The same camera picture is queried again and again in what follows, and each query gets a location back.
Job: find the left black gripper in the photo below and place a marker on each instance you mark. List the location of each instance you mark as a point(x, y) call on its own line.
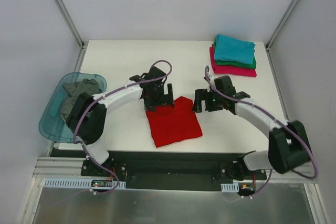
point(159, 100)

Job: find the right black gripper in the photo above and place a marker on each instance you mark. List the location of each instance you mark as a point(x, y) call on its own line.
point(206, 100)

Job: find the red t shirt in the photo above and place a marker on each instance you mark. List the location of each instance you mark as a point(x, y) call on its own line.
point(170, 125)

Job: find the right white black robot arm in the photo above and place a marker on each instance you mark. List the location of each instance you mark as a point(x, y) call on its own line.
point(288, 145)

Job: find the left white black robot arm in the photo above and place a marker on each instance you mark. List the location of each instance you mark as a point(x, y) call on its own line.
point(88, 115)

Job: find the pink folded t shirt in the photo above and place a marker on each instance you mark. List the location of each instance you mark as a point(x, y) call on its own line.
point(238, 71)

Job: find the green folded t shirt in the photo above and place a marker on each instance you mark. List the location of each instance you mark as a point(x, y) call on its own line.
point(233, 63)

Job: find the teal folded t shirt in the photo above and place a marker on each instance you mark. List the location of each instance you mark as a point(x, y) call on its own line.
point(231, 49)

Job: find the grey crumpled t shirt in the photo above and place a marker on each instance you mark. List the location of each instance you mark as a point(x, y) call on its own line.
point(73, 90)

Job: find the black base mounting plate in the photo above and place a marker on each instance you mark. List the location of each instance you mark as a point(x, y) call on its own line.
point(172, 171)

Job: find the blue plastic bin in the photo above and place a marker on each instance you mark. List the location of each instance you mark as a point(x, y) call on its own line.
point(51, 125)

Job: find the right white cable duct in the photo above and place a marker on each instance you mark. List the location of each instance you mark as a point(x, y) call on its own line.
point(230, 188)

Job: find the white cable duct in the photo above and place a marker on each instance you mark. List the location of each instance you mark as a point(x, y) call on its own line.
point(230, 188)
point(83, 183)

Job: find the left aluminium frame post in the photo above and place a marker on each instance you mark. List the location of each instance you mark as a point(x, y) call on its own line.
point(69, 22)

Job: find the aluminium frame post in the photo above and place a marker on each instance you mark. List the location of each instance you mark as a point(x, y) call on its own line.
point(69, 22)
point(285, 17)

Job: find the left white cable duct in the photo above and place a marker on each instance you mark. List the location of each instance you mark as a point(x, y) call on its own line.
point(83, 183)

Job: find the right aluminium frame post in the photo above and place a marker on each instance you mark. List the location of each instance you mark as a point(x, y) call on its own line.
point(285, 17)

